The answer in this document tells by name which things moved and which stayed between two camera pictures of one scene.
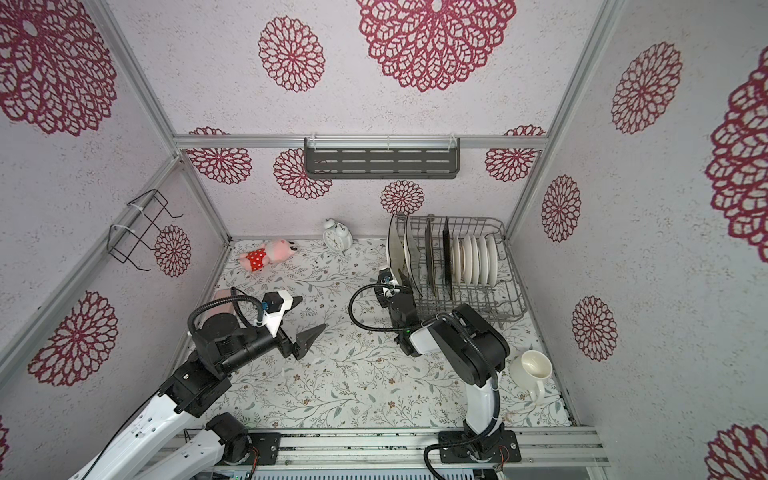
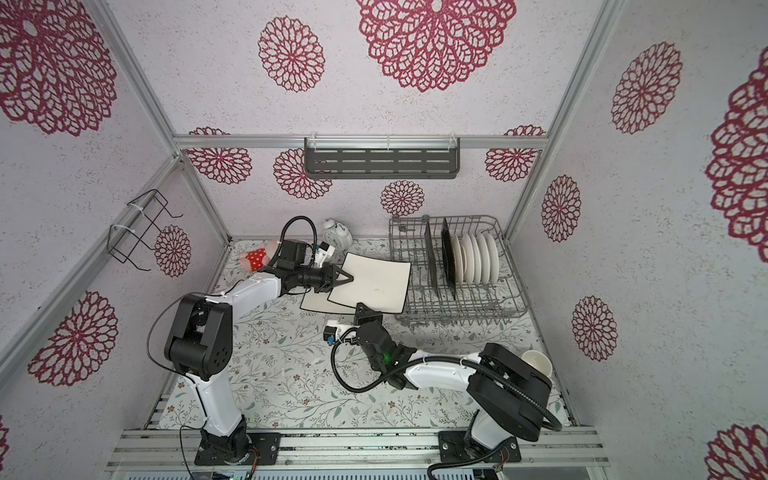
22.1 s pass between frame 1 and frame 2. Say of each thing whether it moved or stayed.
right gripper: moved
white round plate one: stayed
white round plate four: stayed
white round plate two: stayed
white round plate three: stayed
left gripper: moved
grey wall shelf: stayed
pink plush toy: stayed
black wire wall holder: stayed
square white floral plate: stayed
